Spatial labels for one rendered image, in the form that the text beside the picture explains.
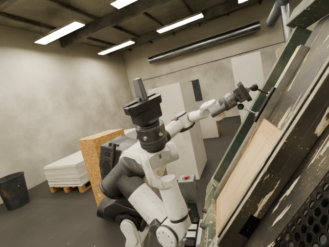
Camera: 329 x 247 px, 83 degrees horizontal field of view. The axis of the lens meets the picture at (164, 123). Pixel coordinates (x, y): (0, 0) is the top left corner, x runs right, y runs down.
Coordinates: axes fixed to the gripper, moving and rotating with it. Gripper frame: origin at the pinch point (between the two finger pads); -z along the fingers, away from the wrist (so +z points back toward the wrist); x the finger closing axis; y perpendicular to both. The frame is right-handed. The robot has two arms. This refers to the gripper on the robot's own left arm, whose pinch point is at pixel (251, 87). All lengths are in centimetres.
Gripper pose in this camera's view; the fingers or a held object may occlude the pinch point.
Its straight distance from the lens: 116.9
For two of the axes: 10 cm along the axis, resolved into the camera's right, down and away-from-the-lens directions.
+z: -7.9, 5.1, 3.4
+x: 5.5, 8.4, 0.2
